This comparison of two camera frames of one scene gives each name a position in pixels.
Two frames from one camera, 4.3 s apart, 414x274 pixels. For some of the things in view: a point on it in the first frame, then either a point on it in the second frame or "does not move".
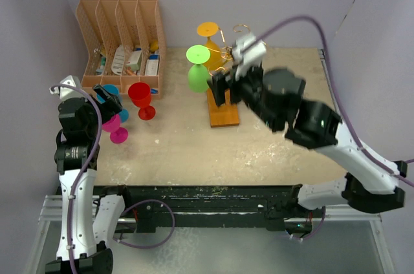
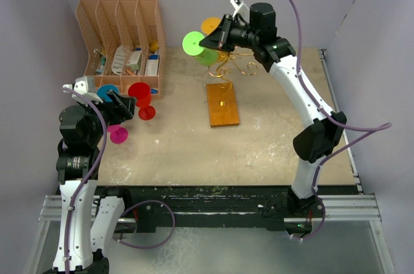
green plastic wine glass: [198, 74] to [206, 57]
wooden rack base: [226, 114] does not move
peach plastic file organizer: [124, 42] does not move
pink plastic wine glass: [118, 135] does not move
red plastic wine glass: [140, 95] does not move
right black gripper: [217, 82] to [220, 39]
